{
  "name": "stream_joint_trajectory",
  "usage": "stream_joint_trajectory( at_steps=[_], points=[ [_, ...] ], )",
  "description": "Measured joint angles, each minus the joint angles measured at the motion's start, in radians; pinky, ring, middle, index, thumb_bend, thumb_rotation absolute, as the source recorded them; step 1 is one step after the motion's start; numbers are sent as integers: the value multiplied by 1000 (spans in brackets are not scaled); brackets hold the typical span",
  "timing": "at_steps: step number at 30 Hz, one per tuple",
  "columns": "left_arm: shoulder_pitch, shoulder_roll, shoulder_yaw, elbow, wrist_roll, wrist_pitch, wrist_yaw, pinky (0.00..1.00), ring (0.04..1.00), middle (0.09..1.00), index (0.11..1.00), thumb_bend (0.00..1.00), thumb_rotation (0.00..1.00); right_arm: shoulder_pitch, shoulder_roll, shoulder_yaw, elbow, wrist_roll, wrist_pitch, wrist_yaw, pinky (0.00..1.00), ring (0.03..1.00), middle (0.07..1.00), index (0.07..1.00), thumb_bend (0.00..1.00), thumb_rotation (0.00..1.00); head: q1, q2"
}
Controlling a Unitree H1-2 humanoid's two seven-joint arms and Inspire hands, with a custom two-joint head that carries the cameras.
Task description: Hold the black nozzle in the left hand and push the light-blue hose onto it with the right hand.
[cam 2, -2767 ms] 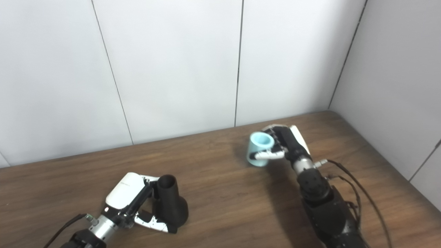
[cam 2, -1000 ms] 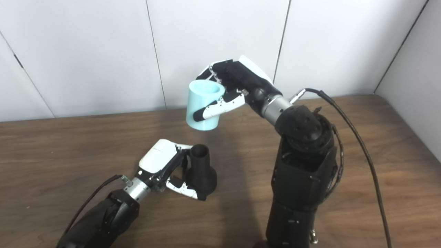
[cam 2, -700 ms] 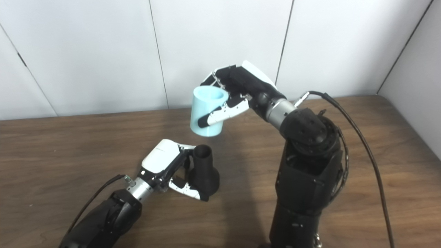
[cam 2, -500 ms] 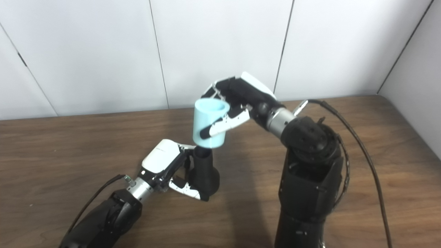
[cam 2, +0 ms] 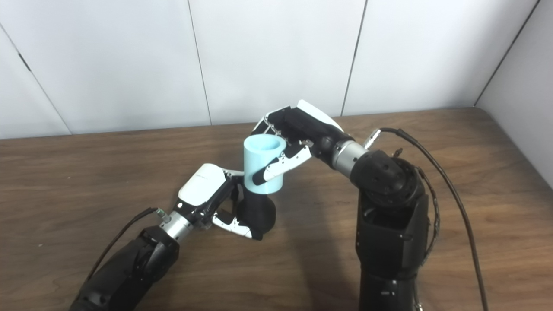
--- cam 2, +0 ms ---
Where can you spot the black flared nozzle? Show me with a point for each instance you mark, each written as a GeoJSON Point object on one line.
{"type": "Point", "coordinates": [259, 214]}

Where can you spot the black and white right hand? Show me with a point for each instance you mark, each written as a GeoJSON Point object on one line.
{"type": "Point", "coordinates": [311, 123]}

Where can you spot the black and white left hand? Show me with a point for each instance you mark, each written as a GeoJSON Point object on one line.
{"type": "Point", "coordinates": [203, 185]}

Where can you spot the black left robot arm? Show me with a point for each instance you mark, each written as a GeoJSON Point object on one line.
{"type": "Point", "coordinates": [129, 268]}

